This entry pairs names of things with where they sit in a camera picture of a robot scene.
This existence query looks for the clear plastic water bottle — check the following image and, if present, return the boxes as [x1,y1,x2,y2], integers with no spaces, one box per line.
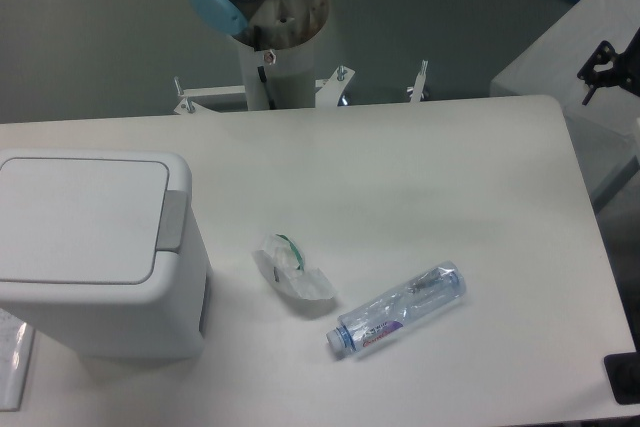
[326,261,467,358]

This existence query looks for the crumpled clear plastic wrapper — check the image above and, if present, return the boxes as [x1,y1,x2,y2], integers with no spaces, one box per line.
[252,234,336,301]

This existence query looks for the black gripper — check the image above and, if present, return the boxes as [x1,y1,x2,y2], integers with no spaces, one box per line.
[577,30,640,106]

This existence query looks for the white cloth covered side table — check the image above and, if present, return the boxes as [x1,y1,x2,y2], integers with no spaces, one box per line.
[490,0,639,212]

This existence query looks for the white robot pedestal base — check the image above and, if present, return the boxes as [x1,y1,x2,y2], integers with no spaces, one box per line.
[172,0,431,116]

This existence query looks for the black device at table edge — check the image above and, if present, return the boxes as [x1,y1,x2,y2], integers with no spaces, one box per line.
[604,352,639,405]

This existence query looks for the white plastic trash can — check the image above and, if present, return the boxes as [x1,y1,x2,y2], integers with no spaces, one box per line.
[1,148,211,359]

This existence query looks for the white trash can lid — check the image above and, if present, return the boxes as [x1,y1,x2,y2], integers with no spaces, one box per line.
[1,157,168,284]

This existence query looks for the paper sheet in sleeve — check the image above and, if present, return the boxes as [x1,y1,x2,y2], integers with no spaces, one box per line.
[1,310,35,412]

